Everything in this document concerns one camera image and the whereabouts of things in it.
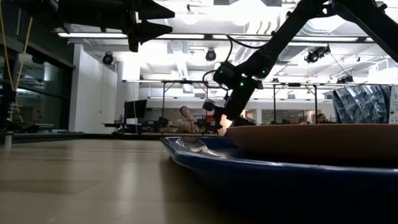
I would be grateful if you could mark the dark background desk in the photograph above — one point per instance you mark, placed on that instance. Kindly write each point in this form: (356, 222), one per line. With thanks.
(122, 126)

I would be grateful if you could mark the black ceiling camera cluster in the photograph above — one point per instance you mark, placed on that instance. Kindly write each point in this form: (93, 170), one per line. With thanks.
(317, 54)

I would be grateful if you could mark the pink round plate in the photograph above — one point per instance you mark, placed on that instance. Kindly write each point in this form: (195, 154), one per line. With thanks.
(326, 141)

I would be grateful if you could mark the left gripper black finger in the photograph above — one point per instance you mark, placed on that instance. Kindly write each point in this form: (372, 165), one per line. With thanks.
(152, 31)
(152, 11)

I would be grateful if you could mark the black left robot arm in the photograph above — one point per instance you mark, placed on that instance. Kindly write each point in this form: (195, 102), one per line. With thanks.
(37, 7)

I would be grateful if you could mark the white wall poster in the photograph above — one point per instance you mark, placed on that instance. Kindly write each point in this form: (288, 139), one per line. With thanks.
(394, 105)

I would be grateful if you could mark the person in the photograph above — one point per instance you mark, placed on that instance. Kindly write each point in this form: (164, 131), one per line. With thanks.
(186, 121)
(321, 118)

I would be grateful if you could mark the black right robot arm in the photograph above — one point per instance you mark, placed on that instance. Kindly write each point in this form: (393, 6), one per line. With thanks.
(280, 40)

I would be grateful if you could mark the small grey metal post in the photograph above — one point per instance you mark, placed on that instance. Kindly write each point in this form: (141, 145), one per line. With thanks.
(8, 139)

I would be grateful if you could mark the black round ceiling spotlight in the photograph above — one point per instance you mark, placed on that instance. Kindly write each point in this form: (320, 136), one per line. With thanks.
(108, 58)
(211, 55)

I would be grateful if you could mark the blue plastic tray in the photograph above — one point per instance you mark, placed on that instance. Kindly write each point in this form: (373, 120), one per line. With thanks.
(280, 186)

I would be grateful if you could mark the long ceiling light bar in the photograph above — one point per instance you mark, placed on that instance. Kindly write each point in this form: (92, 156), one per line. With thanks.
(93, 35)

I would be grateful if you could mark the clear plastic spoon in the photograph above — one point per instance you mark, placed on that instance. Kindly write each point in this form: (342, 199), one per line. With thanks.
(196, 145)

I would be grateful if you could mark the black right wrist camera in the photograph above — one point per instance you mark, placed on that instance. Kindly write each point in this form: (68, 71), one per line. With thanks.
(213, 105)

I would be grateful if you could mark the black computer monitor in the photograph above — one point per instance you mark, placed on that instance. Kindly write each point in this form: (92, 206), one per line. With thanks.
(135, 109)

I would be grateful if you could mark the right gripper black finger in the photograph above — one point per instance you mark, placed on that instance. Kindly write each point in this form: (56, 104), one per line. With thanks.
(244, 122)

